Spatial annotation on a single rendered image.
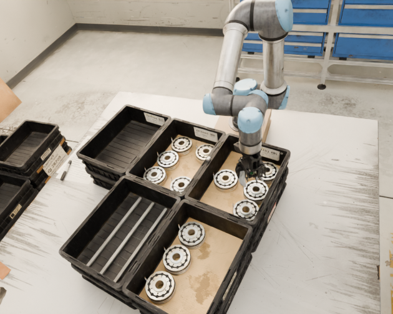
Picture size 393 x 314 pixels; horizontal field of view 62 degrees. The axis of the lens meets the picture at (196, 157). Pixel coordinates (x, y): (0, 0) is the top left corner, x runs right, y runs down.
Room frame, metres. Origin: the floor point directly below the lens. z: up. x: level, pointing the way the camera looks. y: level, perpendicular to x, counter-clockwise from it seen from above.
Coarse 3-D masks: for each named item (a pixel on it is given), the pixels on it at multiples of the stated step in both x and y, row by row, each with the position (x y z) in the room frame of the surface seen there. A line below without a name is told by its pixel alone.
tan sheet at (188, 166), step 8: (200, 144) 1.14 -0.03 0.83; (192, 152) 1.10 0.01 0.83; (184, 160) 1.06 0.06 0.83; (192, 160) 1.05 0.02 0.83; (176, 168) 1.02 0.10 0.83; (184, 168) 1.01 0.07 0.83; (192, 168) 1.00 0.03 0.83; (168, 176) 0.98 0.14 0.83; (176, 176) 0.97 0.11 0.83; (192, 176) 0.95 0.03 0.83; (168, 184) 0.93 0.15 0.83
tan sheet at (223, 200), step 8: (232, 152) 1.05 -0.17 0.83; (232, 160) 1.00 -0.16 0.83; (224, 168) 0.96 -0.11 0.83; (232, 168) 0.95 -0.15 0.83; (240, 184) 0.85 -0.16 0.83; (208, 192) 0.85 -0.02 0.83; (216, 192) 0.84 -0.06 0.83; (232, 192) 0.82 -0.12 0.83; (240, 192) 0.82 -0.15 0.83; (200, 200) 0.81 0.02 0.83; (208, 200) 0.81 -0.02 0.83; (216, 200) 0.80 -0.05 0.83; (224, 200) 0.79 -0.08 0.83; (232, 200) 0.78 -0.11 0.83; (240, 200) 0.78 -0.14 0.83; (224, 208) 0.75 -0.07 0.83; (232, 208) 0.74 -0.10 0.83
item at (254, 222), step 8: (232, 136) 1.06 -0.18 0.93; (264, 144) 0.97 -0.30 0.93; (216, 152) 0.98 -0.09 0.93; (288, 152) 0.90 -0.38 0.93; (288, 160) 0.87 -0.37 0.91; (280, 168) 0.82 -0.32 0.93; (200, 176) 0.86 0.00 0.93; (280, 176) 0.80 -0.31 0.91; (192, 184) 0.82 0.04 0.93; (272, 184) 0.75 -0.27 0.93; (272, 192) 0.72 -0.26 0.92; (192, 200) 0.75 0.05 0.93; (264, 200) 0.69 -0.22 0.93; (208, 208) 0.70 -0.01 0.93; (216, 208) 0.69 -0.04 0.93; (264, 208) 0.66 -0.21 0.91; (232, 216) 0.64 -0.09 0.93; (256, 216) 0.63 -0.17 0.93; (256, 224) 0.60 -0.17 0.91
